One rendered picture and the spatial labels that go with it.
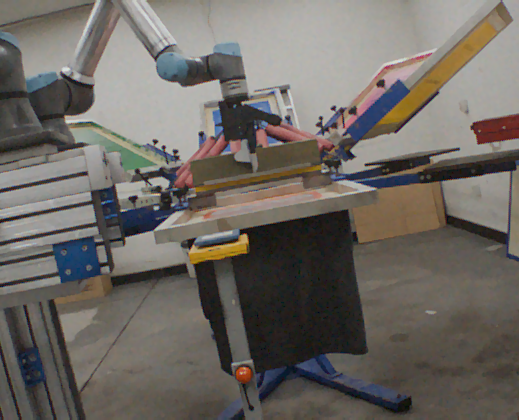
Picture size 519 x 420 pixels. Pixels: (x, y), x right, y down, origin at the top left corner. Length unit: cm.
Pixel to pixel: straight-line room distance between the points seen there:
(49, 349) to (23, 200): 46
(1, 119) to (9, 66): 11
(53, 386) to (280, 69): 513
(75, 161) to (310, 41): 529
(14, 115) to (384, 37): 554
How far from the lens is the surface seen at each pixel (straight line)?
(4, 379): 153
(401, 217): 633
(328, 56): 636
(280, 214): 149
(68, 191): 121
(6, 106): 126
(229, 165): 162
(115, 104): 639
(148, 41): 158
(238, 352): 137
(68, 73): 186
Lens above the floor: 114
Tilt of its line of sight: 6 degrees down
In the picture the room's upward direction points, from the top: 11 degrees counter-clockwise
